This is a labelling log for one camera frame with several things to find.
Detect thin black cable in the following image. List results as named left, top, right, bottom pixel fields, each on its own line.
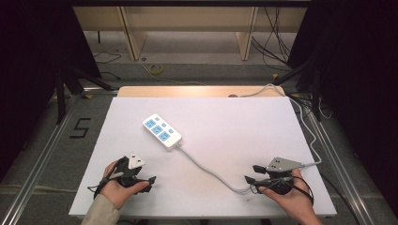
left=318, top=171, right=362, bottom=225

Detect light wooden shelf unit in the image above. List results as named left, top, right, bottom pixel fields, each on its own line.
left=72, top=6, right=308, bottom=62

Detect black wrist strap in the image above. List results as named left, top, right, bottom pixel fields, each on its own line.
left=283, top=175, right=315, bottom=206
left=86, top=157, right=130, bottom=200

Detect white power strip cable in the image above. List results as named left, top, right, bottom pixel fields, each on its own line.
left=176, top=141, right=261, bottom=195

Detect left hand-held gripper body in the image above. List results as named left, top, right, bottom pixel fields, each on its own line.
left=115, top=152, right=150, bottom=189

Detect white power strip blue sockets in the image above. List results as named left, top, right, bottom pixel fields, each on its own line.
left=142, top=112, right=183, bottom=151

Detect bundle of black cables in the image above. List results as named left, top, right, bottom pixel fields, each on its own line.
left=251, top=7, right=293, bottom=72

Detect black floor cable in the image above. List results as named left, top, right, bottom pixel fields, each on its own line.
left=93, top=51, right=122, bottom=81

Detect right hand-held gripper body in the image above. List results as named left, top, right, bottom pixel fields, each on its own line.
left=256, top=156, right=305, bottom=196

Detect person's right hand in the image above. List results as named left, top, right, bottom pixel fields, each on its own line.
left=258, top=168, right=314, bottom=223

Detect yellow tape roll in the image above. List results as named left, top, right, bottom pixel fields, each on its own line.
left=147, top=63, right=164, bottom=76

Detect black metal stand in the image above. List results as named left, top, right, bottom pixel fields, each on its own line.
left=54, top=65, right=115, bottom=126
left=271, top=58, right=324, bottom=122

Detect aluminium floor rail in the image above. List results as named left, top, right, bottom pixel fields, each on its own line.
left=304, top=109, right=378, bottom=225
left=0, top=93, right=81, bottom=225

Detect white floor cable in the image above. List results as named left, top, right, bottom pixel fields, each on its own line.
left=139, top=58, right=206, bottom=86

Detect dark curtain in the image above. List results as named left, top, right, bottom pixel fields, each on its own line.
left=285, top=0, right=398, bottom=217
left=0, top=0, right=102, bottom=184

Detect person's left hand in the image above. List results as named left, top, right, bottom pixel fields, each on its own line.
left=99, top=159, right=151, bottom=211

